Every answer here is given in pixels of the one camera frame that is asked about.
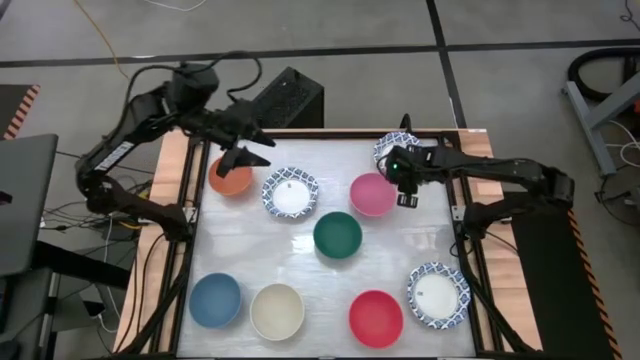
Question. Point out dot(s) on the grey laptop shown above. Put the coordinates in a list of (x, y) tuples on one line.
[(25, 200)]

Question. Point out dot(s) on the black perforated box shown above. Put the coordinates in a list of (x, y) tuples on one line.
[(295, 95)]

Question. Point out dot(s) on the orange bowl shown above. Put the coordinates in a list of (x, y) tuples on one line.
[(232, 185)]

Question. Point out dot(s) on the pink bowl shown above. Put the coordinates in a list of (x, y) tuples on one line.
[(370, 195)]

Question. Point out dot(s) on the red bowl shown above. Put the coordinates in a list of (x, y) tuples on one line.
[(376, 319)]

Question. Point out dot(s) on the small black hazard-striped mat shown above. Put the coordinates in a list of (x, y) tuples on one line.
[(12, 107)]

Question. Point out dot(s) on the small black bracket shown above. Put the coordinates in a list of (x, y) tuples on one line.
[(406, 122)]

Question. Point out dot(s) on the green bowl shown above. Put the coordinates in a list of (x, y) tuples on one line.
[(337, 235)]

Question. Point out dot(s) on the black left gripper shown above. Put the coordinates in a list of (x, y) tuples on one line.
[(230, 122)]

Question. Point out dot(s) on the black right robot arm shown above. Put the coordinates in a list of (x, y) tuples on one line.
[(500, 167)]

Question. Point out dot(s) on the cream bowl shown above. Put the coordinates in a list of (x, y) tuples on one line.
[(276, 312)]

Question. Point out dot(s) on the grey metal stand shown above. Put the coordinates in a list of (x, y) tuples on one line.
[(587, 120)]

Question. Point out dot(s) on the black desk stand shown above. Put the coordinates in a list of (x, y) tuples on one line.
[(80, 265)]

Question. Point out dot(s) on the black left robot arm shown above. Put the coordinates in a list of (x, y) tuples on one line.
[(135, 120)]

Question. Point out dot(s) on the blue patterned paper bowl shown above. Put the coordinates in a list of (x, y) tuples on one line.
[(436, 296), (290, 196), (387, 142)]

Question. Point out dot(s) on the black aluminium table frame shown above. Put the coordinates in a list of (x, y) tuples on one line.
[(350, 134)]

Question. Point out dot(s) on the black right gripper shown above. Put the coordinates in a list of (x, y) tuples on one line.
[(402, 165)]

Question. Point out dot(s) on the large black hazard-striped mat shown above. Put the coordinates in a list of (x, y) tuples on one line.
[(555, 300)]

